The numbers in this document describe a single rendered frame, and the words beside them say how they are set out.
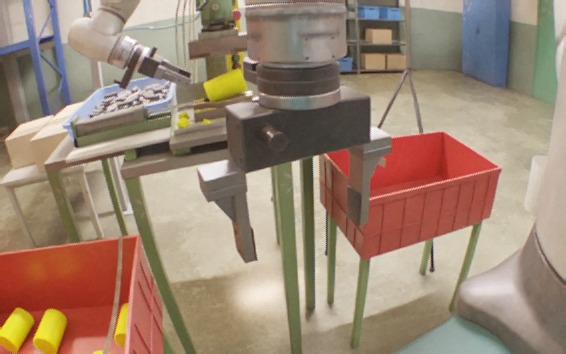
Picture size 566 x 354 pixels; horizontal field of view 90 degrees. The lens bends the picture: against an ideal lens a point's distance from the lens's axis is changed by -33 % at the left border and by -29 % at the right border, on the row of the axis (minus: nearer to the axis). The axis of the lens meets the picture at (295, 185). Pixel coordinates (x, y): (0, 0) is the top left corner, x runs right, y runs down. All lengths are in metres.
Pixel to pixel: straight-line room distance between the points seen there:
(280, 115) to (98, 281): 0.78
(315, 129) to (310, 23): 0.10
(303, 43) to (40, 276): 0.93
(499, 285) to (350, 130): 0.21
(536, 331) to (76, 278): 0.98
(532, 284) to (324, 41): 0.24
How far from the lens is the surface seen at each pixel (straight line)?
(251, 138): 0.32
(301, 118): 0.34
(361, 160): 0.40
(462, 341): 0.24
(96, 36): 1.02
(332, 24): 0.31
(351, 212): 0.45
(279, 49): 0.31
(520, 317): 0.24
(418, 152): 1.64
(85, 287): 1.04
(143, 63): 0.98
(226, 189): 0.34
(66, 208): 1.29
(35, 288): 1.11
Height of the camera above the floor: 1.31
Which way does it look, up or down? 28 degrees down
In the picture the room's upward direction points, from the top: 3 degrees counter-clockwise
